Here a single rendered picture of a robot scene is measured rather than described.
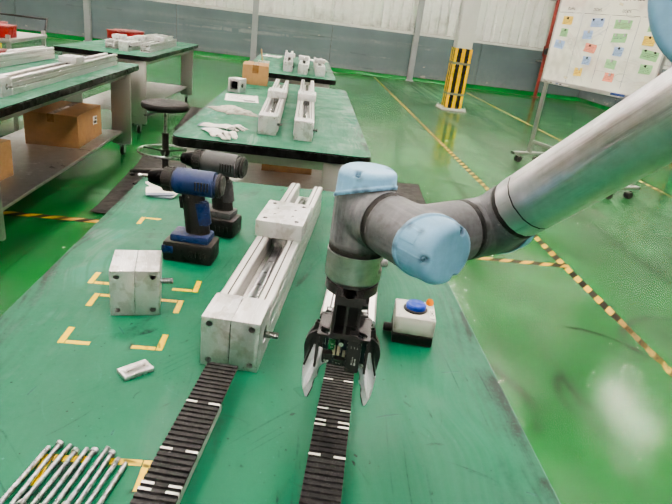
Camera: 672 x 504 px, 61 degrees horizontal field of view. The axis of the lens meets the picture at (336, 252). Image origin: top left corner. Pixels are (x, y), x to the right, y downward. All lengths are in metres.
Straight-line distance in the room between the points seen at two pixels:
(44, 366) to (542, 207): 0.79
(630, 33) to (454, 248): 5.98
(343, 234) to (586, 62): 6.23
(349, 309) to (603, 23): 6.19
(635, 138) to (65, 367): 0.87
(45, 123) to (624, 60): 5.25
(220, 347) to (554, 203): 0.59
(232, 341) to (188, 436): 0.21
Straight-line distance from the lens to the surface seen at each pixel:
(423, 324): 1.12
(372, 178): 0.68
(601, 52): 6.73
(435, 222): 0.61
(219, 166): 1.49
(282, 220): 1.33
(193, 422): 0.85
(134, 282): 1.13
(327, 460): 0.80
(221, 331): 0.97
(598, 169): 0.61
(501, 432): 0.98
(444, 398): 1.01
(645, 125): 0.59
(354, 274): 0.72
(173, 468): 0.78
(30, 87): 3.68
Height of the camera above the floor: 1.36
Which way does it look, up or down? 22 degrees down
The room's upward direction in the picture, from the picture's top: 7 degrees clockwise
